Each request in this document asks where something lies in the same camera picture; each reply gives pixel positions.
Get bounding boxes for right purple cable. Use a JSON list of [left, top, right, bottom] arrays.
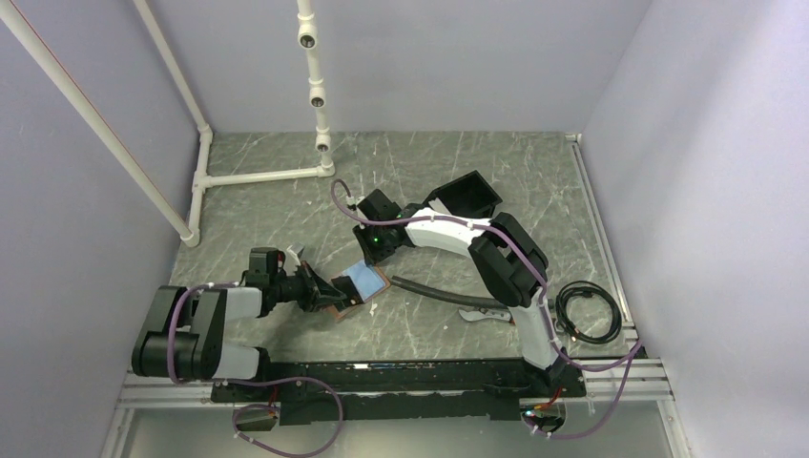
[[330, 178, 642, 442]]

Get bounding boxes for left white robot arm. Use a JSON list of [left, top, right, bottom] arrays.
[[131, 247, 361, 401]]

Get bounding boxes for coiled black cable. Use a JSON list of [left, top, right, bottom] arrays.
[[554, 281, 623, 346]]

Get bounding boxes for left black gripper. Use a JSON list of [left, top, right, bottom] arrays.
[[270, 260, 346, 313]]

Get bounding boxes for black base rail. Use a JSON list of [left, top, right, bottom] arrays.
[[211, 355, 586, 426]]

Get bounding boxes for white pvc pipe frame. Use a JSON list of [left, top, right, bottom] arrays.
[[1, 1, 335, 256]]

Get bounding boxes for white cards in tray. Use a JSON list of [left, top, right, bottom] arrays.
[[427, 198, 451, 215]]

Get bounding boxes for aluminium frame rail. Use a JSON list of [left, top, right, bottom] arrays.
[[565, 134, 674, 410]]

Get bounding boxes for red handled pruning shears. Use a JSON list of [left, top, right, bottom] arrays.
[[458, 308, 513, 323]]

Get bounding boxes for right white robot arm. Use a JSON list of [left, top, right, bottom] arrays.
[[342, 190, 576, 396]]

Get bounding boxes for purple cable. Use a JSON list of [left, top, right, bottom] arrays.
[[165, 281, 345, 458], [330, 178, 642, 442]]

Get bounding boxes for black plastic card tray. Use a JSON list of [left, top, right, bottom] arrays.
[[423, 170, 503, 219]]

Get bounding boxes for black corrugated hose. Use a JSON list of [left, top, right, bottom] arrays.
[[390, 275, 513, 310]]

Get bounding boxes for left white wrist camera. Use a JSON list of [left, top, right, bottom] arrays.
[[285, 242, 305, 266]]

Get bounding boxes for brown leather card holder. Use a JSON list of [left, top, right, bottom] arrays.
[[327, 260, 391, 322]]

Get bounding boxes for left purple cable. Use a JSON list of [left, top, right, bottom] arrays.
[[165, 281, 345, 458]]

